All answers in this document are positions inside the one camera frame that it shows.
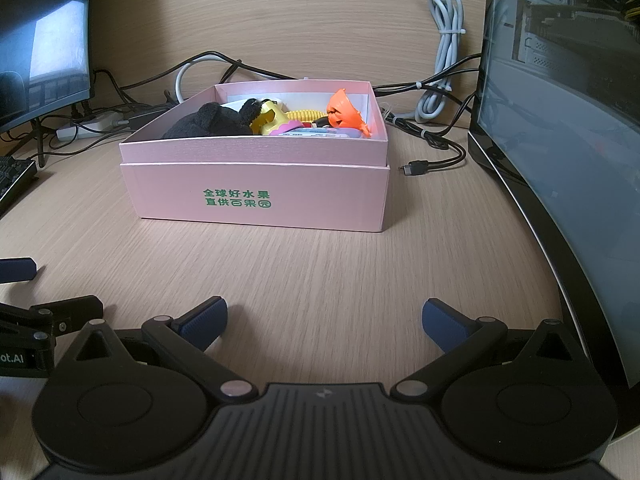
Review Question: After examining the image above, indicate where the black connector cable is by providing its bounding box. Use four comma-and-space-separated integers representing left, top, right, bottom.
382, 110, 468, 178

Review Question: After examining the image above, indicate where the wooden desktop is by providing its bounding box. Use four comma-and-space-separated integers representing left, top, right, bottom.
0, 0, 640, 480

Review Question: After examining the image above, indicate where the black plush toy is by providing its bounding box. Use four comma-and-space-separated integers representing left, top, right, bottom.
161, 99, 263, 140

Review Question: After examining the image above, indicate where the grey bundled cable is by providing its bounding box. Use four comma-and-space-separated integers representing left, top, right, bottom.
415, 0, 468, 123

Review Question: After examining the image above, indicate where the pink cardboard box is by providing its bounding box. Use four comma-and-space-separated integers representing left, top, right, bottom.
119, 79, 391, 233

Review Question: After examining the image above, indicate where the black keyboard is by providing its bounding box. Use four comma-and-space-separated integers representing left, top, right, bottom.
0, 155, 40, 218

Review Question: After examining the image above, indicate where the orange toy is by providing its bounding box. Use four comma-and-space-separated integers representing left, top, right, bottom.
325, 88, 373, 137

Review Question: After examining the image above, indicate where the black power adapter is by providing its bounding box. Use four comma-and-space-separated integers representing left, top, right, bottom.
127, 109, 171, 128

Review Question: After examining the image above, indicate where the black cable tangle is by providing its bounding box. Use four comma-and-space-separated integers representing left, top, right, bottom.
30, 50, 301, 161

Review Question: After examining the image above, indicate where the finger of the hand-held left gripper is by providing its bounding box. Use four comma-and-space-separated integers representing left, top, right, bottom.
0, 295, 104, 341
0, 257, 38, 285

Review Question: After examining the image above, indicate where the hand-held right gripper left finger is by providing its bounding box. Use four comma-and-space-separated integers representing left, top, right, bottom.
75, 296, 261, 402

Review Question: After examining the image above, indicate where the black cable bundle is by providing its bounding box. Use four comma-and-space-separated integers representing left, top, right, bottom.
372, 52, 483, 98

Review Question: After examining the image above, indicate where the black computer monitor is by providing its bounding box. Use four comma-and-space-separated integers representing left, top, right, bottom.
0, 0, 96, 168

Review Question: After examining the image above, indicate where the glass sided computer case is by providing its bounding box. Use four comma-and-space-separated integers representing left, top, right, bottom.
467, 0, 640, 391

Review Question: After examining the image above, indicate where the white power strip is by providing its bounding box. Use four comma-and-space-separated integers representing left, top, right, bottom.
56, 112, 136, 142

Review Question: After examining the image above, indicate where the light grey looped cable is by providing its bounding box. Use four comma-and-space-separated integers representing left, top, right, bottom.
175, 55, 301, 106

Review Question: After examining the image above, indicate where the blue white card packet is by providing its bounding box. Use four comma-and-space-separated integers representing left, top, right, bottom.
272, 127, 361, 139

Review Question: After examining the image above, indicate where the yellow corn toy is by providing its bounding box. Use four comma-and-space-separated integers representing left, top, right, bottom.
285, 106, 328, 123

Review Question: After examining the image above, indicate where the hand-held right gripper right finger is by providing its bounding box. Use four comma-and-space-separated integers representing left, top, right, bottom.
390, 298, 576, 402

